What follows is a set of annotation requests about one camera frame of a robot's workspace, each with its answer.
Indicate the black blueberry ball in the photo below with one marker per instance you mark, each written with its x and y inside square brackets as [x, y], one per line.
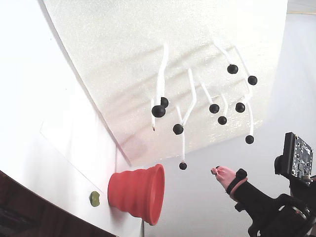
[222, 120]
[158, 111]
[183, 166]
[166, 101]
[178, 129]
[240, 107]
[214, 108]
[252, 80]
[249, 139]
[232, 68]

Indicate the small green leaf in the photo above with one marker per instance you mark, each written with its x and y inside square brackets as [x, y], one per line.
[94, 198]

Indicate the white paper sheet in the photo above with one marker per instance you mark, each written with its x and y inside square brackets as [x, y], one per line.
[81, 158]

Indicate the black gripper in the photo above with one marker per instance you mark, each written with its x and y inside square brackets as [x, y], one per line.
[256, 197]

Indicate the white sparkly foam board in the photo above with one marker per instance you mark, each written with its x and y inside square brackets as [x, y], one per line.
[123, 49]

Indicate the red collapsible silicone cup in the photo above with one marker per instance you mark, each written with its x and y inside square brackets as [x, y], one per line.
[133, 190]

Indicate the white pipe cleaner stem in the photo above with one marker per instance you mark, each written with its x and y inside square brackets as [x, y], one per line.
[153, 116]
[206, 92]
[192, 81]
[164, 59]
[225, 103]
[183, 145]
[243, 63]
[249, 95]
[252, 123]
[223, 53]

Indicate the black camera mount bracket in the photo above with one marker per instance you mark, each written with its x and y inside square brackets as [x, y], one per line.
[298, 187]

